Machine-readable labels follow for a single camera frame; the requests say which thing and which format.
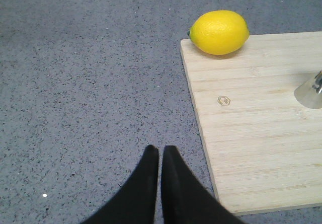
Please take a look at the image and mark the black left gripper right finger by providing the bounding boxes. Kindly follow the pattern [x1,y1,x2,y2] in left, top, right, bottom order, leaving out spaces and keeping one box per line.
[161,145,243,223]

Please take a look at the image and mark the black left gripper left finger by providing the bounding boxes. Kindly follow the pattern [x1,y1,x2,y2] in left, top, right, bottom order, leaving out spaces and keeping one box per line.
[83,145,159,223]

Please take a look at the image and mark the stainless steel shaker cup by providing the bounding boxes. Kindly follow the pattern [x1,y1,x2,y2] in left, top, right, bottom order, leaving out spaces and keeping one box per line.
[294,70,321,109]

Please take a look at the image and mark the light wooden cutting board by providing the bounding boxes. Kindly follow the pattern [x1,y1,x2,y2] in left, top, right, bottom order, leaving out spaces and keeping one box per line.
[180,32,321,215]

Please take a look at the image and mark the yellow lemon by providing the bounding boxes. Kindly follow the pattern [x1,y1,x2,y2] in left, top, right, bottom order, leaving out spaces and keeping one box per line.
[188,10,250,55]

